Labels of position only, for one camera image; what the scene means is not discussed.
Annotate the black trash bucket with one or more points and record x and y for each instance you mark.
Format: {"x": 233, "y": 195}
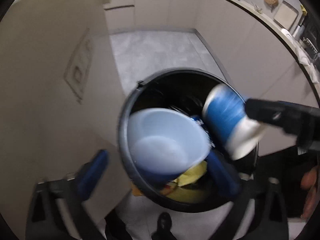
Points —
{"x": 183, "y": 90}

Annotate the person's right hand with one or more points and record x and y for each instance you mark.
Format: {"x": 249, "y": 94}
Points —
{"x": 310, "y": 183}

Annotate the white plate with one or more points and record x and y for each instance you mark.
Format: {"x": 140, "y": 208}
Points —
{"x": 287, "y": 34}

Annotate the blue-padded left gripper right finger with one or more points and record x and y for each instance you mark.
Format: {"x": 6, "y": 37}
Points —
{"x": 223, "y": 180}

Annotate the cutting board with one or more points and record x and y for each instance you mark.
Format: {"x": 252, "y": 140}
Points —
{"x": 285, "y": 15}

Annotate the blue plastic bowl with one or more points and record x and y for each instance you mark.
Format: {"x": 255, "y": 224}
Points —
{"x": 163, "y": 143}

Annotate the green checkered tablecloth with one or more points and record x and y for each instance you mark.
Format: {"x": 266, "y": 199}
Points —
{"x": 60, "y": 100}

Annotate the blue white paper cup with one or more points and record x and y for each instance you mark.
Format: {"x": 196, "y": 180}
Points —
{"x": 224, "y": 113}

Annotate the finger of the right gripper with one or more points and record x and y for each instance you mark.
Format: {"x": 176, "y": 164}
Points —
{"x": 267, "y": 112}

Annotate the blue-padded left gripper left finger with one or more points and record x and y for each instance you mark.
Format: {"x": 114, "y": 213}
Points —
{"x": 89, "y": 175}

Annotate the yellow towel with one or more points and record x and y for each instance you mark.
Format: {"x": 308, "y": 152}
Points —
{"x": 188, "y": 187}

